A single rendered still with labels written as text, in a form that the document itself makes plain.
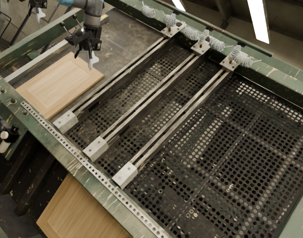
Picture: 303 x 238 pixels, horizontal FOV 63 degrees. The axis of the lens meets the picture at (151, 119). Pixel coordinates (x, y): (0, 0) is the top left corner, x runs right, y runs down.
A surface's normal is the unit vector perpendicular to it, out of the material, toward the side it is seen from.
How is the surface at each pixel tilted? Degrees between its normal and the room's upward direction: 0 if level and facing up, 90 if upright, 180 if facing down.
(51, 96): 60
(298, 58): 90
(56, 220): 90
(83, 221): 90
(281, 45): 90
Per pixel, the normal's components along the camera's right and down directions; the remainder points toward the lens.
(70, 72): -0.04, -0.55
